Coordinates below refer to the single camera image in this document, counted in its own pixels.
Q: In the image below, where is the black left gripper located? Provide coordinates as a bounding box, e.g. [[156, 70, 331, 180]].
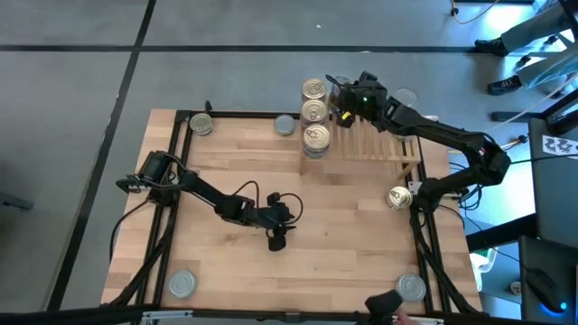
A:
[[252, 205, 298, 253]]

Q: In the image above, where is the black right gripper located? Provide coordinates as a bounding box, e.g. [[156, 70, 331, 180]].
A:
[[332, 83, 388, 129]]

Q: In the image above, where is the green-white label tin can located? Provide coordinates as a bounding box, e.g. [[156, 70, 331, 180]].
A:
[[188, 112, 215, 136], [393, 88, 420, 108], [273, 114, 297, 137], [396, 273, 427, 303], [168, 269, 199, 300]]

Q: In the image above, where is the wooden slatted shelf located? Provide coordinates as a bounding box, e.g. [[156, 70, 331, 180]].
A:
[[299, 99, 424, 180]]

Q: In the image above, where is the black floor tape strip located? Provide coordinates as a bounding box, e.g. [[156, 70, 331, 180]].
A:
[[0, 43, 480, 54], [46, 0, 158, 312]]

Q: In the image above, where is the person's shoe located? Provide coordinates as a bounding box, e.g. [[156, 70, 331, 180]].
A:
[[473, 37, 512, 58], [486, 75, 525, 97]]

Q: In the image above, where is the person's leg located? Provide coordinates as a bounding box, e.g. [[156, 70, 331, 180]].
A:
[[514, 44, 578, 91], [500, 2, 573, 51]]

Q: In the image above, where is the white fiducial marker sheet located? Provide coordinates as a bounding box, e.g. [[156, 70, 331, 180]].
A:
[[540, 134, 578, 157]]

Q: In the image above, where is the black stand crossbar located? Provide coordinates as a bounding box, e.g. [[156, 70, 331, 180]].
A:
[[0, 305, 578, 325]]

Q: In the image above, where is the grey desk top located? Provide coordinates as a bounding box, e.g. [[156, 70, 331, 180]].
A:
[[527, 116, 578, 248]]

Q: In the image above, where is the black computer mouse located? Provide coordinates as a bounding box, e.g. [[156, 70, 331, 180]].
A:
[[525, 266, 568, 315]]

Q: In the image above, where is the grey furniture foot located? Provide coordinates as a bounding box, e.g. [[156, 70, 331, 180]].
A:
[[0, 190, 35, 211]]

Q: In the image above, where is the black left camera cable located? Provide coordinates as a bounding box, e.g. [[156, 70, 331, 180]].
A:
[[279, 192, 304, 225]]

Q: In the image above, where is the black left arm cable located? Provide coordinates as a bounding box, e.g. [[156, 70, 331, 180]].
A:
[[232, 180, 261, 209]]

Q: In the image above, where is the black aluminium table frame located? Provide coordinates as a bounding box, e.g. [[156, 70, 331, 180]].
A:
[[107, 109, 482, 317]]

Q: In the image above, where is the black cable bundle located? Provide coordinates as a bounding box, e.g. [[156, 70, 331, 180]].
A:
[[446, 160, 487, 213]]

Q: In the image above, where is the orange floor cable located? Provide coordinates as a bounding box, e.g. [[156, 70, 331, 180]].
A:
[[449, 0, 502, 26]]

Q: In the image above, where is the black desk frame bar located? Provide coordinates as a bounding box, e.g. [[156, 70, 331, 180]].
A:
[[464, 211, 538, 254], [490, 88, 578, 136]]

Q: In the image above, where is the black power cable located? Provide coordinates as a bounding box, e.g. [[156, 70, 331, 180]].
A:
[[109, 198, 150, 263]]

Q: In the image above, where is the cream cable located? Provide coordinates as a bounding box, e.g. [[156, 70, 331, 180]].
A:
[[485, 71, 578, 154]]

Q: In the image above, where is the thin black cable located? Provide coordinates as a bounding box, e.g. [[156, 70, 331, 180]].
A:
[[508, 153, 578, 175]]

